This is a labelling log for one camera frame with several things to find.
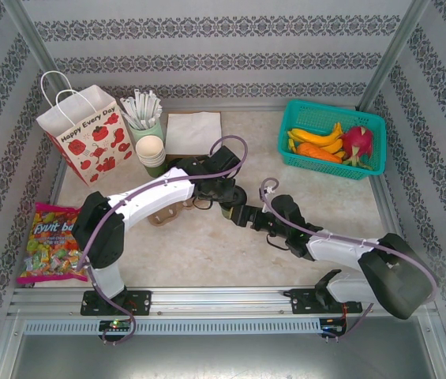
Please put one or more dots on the colourful fruit candy bag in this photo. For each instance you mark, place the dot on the colourful fruit candy bag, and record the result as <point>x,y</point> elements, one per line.
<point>49,256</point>

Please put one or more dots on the aluminium frame post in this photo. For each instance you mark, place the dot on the aluminium frame post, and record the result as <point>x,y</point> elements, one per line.
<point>396,47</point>
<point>38,47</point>

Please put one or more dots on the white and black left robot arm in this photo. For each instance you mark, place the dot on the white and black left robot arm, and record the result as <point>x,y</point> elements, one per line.
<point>159,193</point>

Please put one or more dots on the stack of paper cups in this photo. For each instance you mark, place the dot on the stack of paper cups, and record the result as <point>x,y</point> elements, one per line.
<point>149,146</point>

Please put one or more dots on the orange toy carrot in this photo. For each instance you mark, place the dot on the orange toy carrot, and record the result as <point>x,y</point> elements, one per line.
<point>317,152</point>

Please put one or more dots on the pink toy dragon fruit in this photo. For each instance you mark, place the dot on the pink toy dragon fruit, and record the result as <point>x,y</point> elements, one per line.
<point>358,142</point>

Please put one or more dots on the brown cardboard cup carrier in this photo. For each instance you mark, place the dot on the brown cardboard cup carrier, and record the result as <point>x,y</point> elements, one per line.
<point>163,217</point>

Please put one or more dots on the yellow toy banana bunch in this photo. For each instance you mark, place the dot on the yellow toy banana bunch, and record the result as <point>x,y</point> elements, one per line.
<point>313,137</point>

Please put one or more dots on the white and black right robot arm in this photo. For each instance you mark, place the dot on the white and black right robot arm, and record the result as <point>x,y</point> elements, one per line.
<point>337,248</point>

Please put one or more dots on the white wrapped straw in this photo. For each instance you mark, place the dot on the white wrapped straw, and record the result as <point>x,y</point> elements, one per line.
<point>151,104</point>
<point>141,104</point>
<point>128,108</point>
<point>157,114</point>

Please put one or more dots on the mint green straw holder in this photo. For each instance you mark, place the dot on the mint green straw holder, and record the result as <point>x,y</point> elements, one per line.
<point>137,134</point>

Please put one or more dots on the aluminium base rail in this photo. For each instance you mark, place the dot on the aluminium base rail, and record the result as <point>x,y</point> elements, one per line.
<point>214,300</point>

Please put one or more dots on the green paper coffee cup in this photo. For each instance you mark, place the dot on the green paper coffee cup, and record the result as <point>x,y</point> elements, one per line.
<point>226,213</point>

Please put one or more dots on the aluminium table edge rail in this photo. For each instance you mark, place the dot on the aluminium table edge rail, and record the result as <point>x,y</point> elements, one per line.
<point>246,108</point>

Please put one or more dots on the teal plastic basket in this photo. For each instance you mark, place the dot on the teal plastic basket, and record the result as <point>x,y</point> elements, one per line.
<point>317,114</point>

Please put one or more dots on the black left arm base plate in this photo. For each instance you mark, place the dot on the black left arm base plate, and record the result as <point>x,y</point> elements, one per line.
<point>143,302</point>

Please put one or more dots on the white paper napkin stack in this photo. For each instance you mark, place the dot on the white paper napkin stack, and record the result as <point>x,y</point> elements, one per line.
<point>193,132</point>

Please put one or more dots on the white paper bag red print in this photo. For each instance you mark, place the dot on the white paper bag red print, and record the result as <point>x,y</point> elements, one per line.
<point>100,130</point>

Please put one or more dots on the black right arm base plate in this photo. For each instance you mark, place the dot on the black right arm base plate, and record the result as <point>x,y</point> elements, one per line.
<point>299,302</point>

